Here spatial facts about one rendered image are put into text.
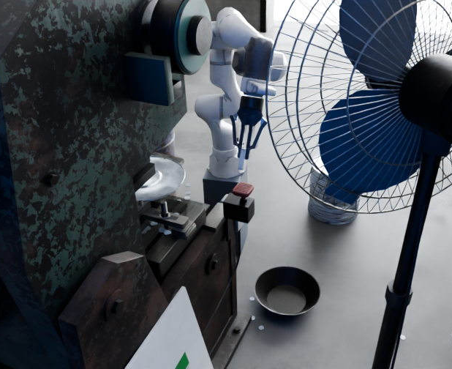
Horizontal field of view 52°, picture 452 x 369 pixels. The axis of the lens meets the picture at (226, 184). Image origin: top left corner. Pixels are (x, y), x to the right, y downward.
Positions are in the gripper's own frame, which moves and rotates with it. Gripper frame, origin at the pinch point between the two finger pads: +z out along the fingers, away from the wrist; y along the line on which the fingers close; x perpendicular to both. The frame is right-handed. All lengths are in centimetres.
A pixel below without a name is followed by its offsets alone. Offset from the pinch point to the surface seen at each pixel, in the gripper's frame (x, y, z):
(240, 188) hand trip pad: -2.8, 0.1, 10.5
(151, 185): 7.7, 27.9, 13.8
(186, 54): 43, 5, -28
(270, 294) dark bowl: -58, -8, 69
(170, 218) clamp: 16.7, 15.3, 20.3
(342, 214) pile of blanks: -112, -30, 37
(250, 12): -438, 144, -112
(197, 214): 5.2, 10.8, 20.6
